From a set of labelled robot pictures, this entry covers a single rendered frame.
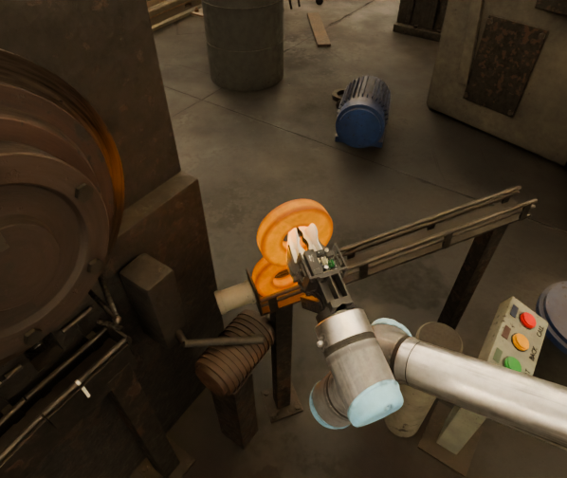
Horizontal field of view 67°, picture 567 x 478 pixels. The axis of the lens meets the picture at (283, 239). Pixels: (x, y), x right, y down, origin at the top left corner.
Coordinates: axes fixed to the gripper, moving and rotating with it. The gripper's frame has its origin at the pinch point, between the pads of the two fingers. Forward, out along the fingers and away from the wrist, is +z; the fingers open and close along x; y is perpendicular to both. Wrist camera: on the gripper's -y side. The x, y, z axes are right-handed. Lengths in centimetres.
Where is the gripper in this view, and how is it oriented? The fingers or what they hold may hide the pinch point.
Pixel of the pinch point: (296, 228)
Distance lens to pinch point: 84.1
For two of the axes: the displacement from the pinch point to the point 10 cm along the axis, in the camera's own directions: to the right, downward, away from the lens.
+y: 0.8, -4.9, -8.7
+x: -9.4, 2.6, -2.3
